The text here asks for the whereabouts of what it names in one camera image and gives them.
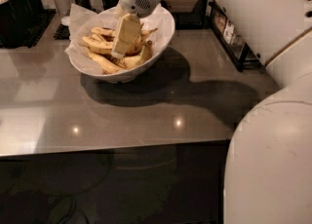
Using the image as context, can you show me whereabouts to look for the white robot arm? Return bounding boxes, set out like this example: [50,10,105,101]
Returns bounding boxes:
[215,0,312,224]

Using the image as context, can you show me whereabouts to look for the black wire condiment rack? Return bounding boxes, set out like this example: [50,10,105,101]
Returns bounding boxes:
[209,0,261,72]

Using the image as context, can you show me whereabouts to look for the upper back banana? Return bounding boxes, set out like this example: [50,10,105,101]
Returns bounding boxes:
[91,27,156,37]

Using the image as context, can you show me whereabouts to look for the white bowl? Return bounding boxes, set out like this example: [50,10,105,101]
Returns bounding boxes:
[68,3,176,84]

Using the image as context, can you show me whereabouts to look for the lower right banana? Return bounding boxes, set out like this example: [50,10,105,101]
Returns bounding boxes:
[110,40,152,69]

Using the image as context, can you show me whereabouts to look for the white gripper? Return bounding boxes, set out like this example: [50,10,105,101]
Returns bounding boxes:
[111,0,161,58]

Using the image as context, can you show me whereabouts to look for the lower left banana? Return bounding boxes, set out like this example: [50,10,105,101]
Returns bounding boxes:
[86,49,122,74]

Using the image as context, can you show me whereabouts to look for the black napkin holder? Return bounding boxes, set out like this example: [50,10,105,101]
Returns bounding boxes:
[161,0,208,29]

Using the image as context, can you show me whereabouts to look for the black container left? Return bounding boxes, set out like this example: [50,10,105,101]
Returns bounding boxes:
[0,0,43,48]

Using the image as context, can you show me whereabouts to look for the black rubber mat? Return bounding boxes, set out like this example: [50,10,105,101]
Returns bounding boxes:
[23,9,56,48]

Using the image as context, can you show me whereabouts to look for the top yellow banana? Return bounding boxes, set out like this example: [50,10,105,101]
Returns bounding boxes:
[81,34,144,56]

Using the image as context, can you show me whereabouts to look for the white paper bowl liner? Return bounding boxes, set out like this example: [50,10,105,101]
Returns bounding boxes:
[64,3,167,76]

